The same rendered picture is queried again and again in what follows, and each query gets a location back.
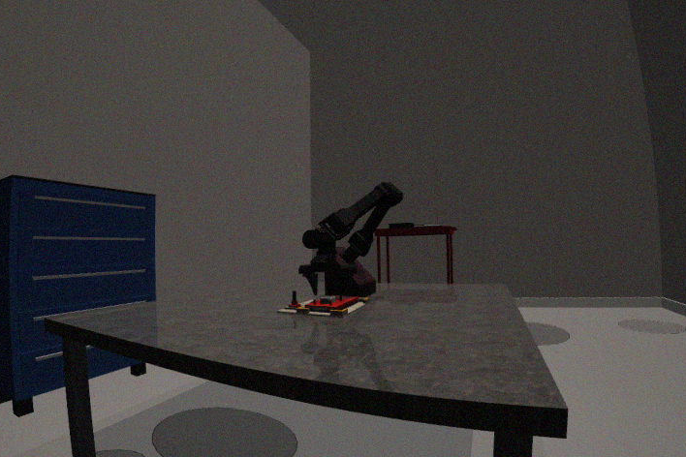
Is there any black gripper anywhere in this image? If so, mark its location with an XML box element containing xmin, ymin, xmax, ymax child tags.
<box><xmin>298</xmin><ymin>248</ymin><xmax>358</xmax><ymax>296</ymax></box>

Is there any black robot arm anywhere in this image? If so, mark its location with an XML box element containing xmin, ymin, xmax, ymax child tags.
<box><xmin>302</xmin><ymin>182</ymin><xmax>403</xmax><ymax>272</ymax></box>

